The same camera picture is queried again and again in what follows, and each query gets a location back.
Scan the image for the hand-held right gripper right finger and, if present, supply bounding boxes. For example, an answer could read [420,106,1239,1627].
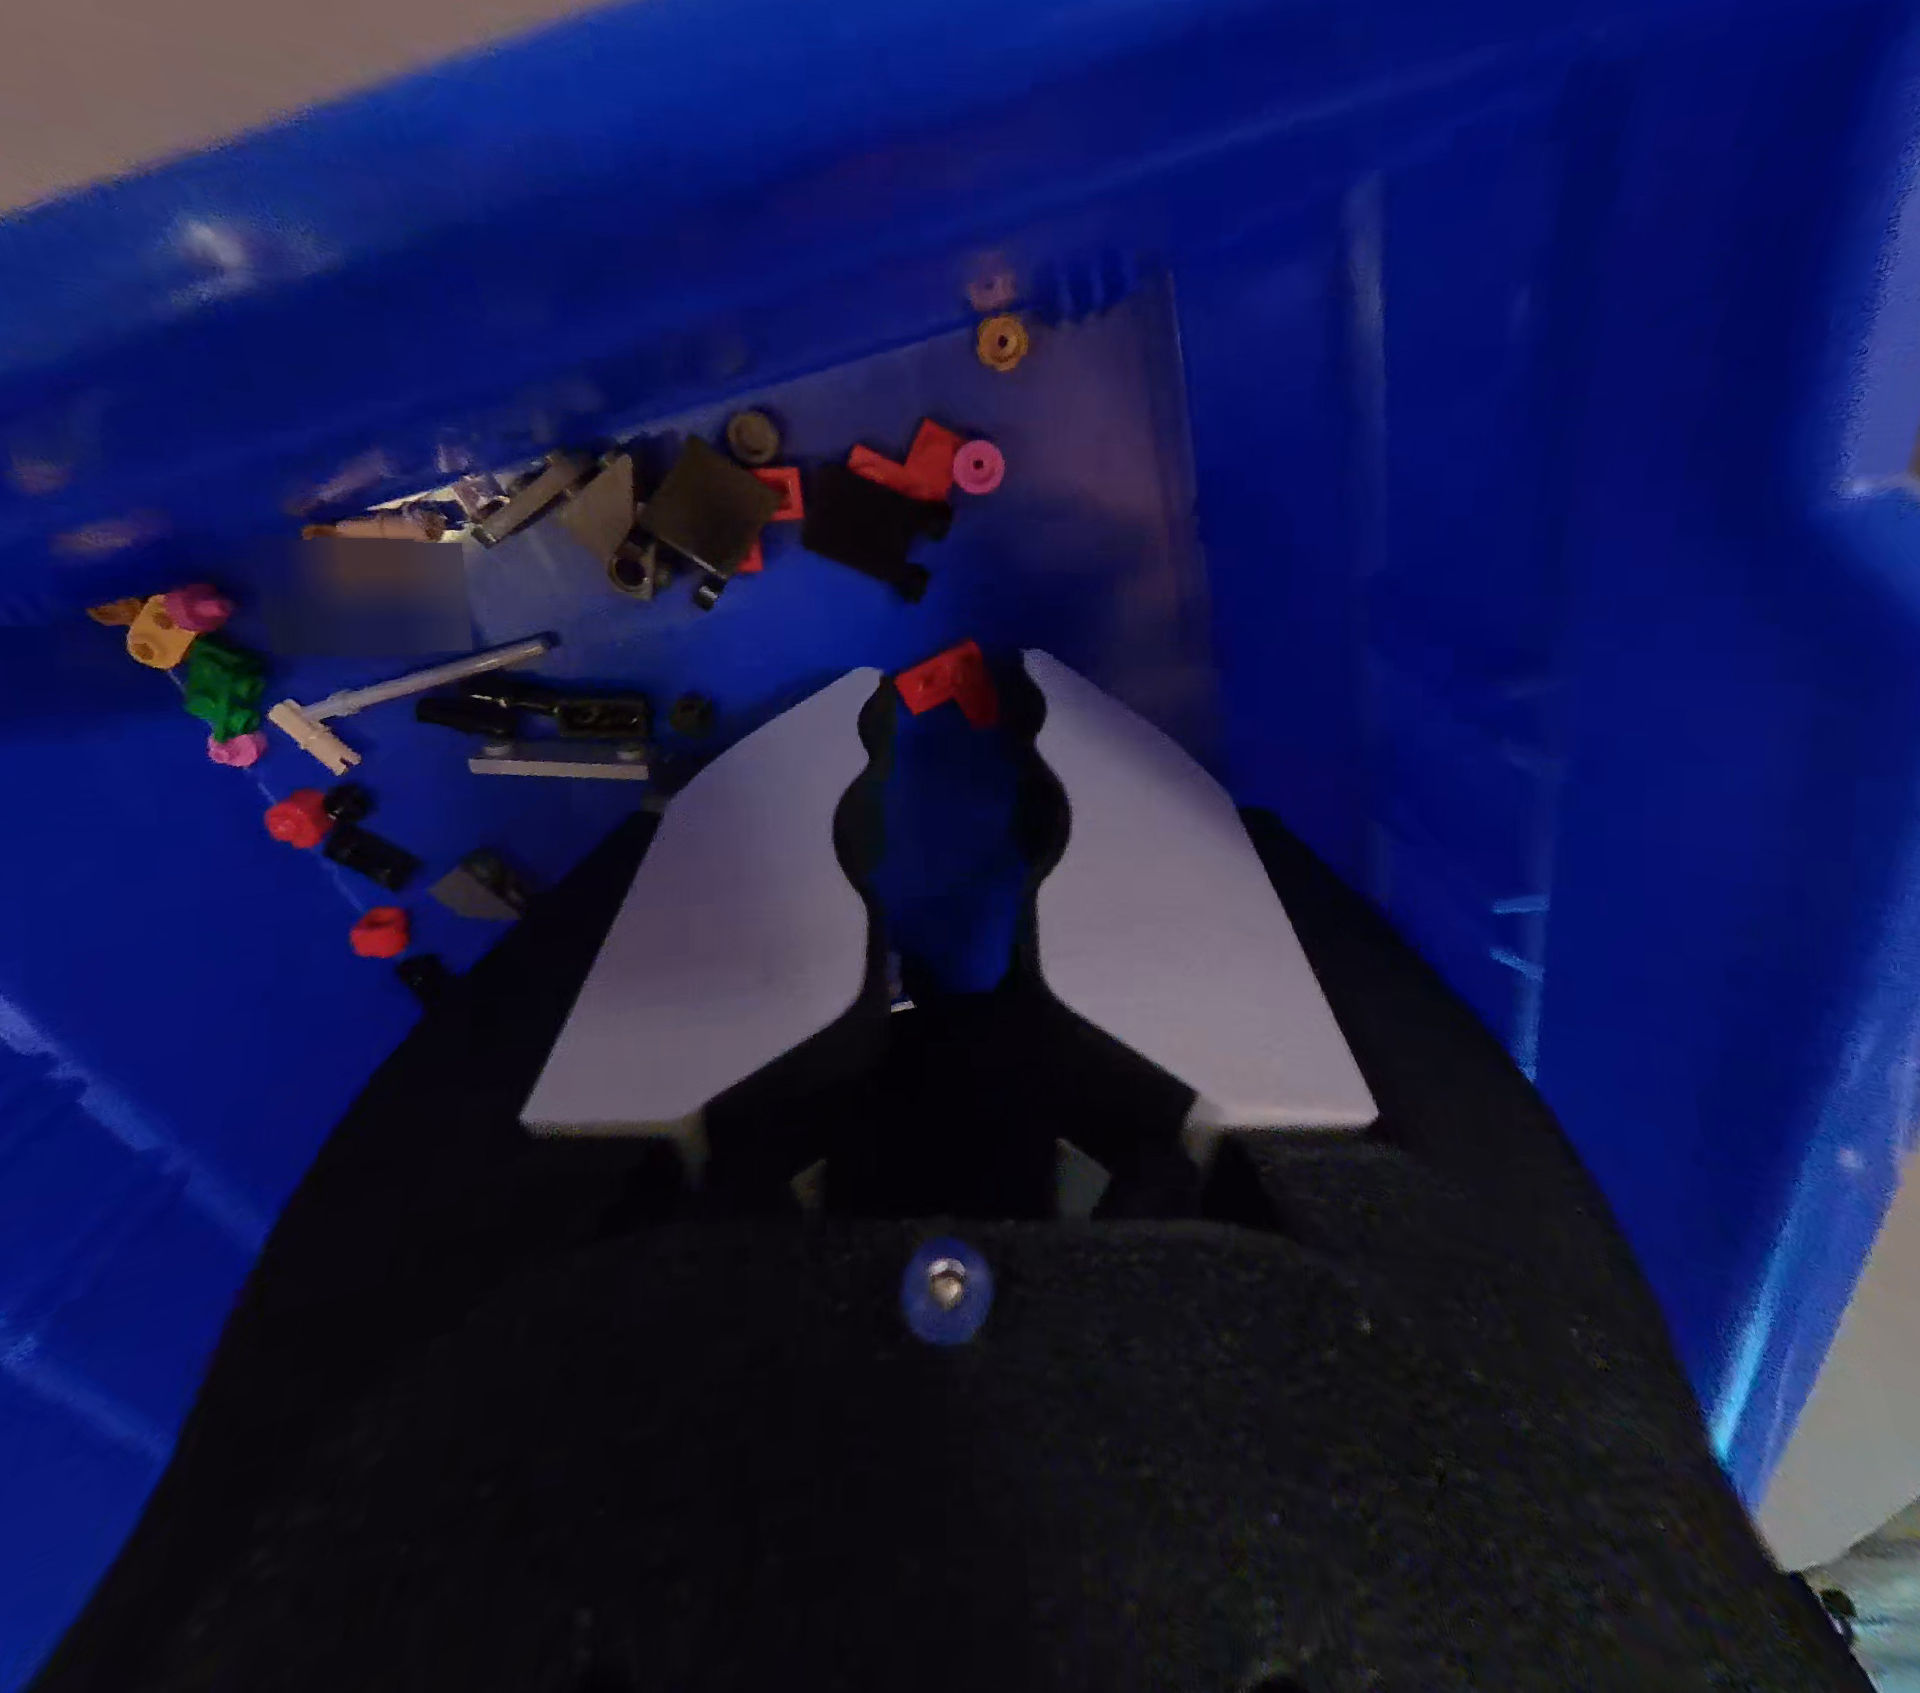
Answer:
[1022,650,1383,1143]

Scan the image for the red lego plate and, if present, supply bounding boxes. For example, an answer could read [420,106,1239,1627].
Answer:
[894,641,998,728]

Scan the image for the scattered loose lego pieces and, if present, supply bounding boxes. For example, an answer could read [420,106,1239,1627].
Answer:
[87,261,1038,1008]

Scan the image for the blue plastic bin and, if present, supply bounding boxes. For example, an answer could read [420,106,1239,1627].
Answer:
[0,0,1920,1693]

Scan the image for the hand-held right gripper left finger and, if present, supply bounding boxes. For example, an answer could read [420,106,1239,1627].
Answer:
[521,668,890,1143]

